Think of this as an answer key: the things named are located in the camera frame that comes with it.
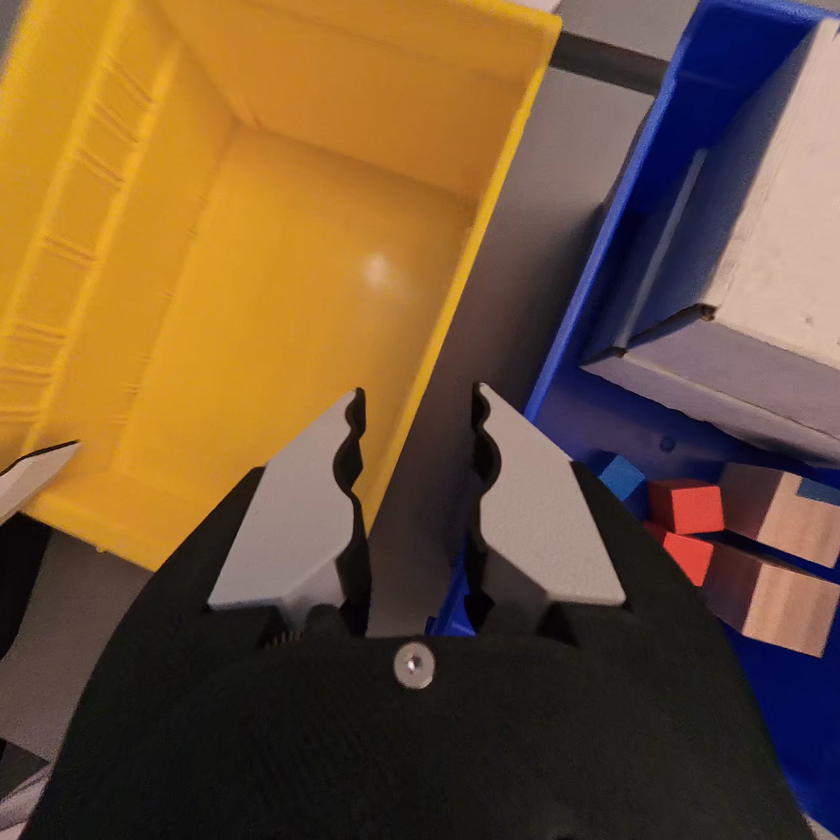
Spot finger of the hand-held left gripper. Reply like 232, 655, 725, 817
0, 441, 81, 526

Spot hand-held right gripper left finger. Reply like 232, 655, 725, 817
207, 387, 370, 636

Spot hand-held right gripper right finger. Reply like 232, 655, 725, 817
466, 382, 628, 634

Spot small blue cube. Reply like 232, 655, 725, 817
597, 453, 647, 503

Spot small red cube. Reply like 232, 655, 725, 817
646, 521, 714, 586
648, 479, 724, 534

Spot yellow plastic bin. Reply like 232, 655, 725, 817
0, 0, 564, 572

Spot wooden cube with blue tape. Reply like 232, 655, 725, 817
718, 462, 840, 568

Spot plain wooden cube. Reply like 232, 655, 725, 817
705, 541, 840, 657

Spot blue plastic bin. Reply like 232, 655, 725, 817
425, 0, 840, 834

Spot dimpled white cardboard mailer box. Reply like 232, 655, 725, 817
581, 16, 840, 468

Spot black tape strip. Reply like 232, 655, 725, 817
550, 31, 672, 94

